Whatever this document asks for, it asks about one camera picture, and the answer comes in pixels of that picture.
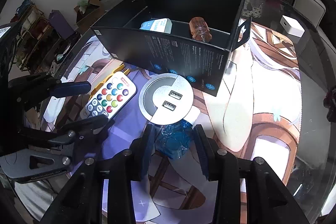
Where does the blue bottle white cap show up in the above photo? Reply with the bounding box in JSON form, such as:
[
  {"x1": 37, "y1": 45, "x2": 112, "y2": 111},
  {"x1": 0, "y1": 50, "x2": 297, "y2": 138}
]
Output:
[{"x1": 155, "y1": 106, "x2": 201, "y2": 160}]

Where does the shoe rack with shoes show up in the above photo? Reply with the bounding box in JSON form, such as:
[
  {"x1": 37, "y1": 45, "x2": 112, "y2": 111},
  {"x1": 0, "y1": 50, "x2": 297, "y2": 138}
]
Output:
[{"x1": 13, "y1": 0, "x2": 64, "y2": 74}]

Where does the round silver USB hub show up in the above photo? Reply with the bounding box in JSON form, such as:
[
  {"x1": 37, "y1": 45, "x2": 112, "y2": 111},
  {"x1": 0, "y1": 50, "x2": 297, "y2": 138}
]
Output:
[{"x1": 138, "y1": 73, "x2": 194, "y2": 126}]

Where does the white colourful-button remote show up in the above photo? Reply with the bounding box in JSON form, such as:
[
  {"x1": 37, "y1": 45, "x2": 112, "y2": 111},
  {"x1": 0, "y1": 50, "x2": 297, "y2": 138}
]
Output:
[{"x1": 80, "y1": 72, "x2": 137, "y2": 119}]

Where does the yellow plastic tool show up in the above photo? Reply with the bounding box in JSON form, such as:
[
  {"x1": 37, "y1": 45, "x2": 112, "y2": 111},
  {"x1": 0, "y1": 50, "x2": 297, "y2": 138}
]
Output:
[{"x1": 90, "y1": 65, "x2": 130, "y2": 97}]

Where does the purple bag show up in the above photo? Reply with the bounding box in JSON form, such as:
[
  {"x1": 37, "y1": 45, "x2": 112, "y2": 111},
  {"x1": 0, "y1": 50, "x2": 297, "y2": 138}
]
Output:
[{"x1": 49, "y1": 10, "x2": 74, "y2": 39}]

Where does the brown cardboard box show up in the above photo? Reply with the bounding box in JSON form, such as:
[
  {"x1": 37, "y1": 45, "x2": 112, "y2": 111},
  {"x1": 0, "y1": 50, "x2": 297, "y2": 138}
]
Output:
[{"x1": 74, "y1": 0, "x2": 105, "y2": 28}]

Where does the black cardboard box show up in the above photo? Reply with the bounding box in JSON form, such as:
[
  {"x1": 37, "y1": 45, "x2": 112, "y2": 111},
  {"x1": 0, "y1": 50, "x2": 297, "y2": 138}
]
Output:
[{"x1": 92, "y1": 0, "x2": 251, "y2": 96}]

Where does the white green power bank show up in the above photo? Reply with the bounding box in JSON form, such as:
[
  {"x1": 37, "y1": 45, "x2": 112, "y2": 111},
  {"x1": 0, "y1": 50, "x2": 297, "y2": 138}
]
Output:
[{"x1": 140, "y1": 18, "x2": 173, "y2": 34}]

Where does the white power adapter cube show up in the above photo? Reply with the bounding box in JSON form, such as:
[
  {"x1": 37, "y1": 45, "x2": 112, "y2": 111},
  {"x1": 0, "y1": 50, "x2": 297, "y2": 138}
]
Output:
[{"x1": 280, "y1": 15, "x2": 305, "y2": 45}]

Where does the grey sofa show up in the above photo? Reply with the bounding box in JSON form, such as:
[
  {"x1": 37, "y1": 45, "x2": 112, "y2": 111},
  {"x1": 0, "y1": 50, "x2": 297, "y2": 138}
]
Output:
[{"x1": 293, "y1": 0, "x2": 326, "y2": 28}]

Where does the brown handle screwdriver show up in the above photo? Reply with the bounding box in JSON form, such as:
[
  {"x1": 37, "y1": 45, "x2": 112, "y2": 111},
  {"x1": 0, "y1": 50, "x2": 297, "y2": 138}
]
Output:
[{"x1": 189, "y1": 17, "x2": 212, "y2": 43}]

